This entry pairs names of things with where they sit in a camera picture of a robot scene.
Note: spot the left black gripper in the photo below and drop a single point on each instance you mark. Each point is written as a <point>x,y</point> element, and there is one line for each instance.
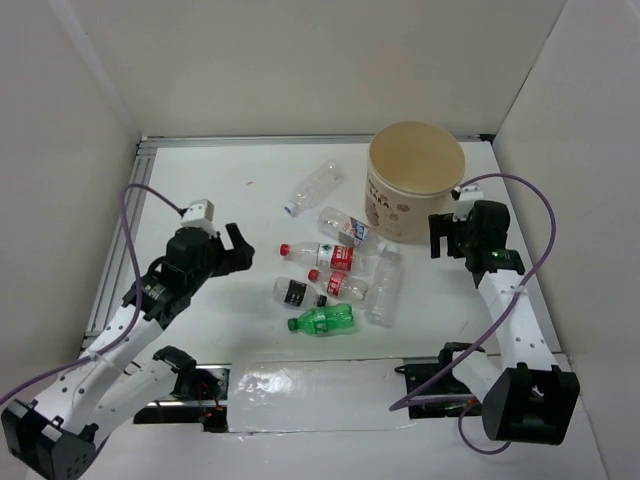
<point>237,258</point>

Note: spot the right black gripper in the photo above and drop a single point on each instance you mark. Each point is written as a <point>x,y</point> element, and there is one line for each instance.
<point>443,225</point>

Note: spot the clear bottle black label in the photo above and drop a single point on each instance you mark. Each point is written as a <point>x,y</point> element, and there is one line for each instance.
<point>296,294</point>

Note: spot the small red label bottle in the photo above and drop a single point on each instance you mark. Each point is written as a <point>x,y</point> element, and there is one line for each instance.
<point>340,285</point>

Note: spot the clear bottle white cap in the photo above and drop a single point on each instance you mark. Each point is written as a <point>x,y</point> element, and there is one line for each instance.
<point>381,298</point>

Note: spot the large red label bottle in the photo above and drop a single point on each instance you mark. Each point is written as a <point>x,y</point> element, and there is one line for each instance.
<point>326,257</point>

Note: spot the green plastic bottle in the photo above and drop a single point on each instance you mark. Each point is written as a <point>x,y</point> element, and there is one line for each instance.
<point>323,321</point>

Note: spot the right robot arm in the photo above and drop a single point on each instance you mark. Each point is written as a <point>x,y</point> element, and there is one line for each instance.
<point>525,396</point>

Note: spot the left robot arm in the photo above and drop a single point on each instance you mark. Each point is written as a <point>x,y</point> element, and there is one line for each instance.
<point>58,434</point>

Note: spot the beige paper bin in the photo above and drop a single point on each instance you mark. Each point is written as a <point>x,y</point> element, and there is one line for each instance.
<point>411,168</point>

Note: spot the clear bottle blue label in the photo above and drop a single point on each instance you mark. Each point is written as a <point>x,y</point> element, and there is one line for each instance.
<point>350,232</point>

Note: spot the clear bottle blue cap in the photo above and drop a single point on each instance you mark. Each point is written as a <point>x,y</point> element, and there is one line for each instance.
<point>314,189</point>

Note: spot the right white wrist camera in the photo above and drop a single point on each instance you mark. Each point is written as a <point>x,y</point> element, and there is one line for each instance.
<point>464,199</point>

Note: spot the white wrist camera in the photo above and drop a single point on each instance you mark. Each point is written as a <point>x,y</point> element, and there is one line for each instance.
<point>199,214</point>
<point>464,199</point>

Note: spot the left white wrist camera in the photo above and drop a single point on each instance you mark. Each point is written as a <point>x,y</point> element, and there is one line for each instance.
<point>199,214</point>

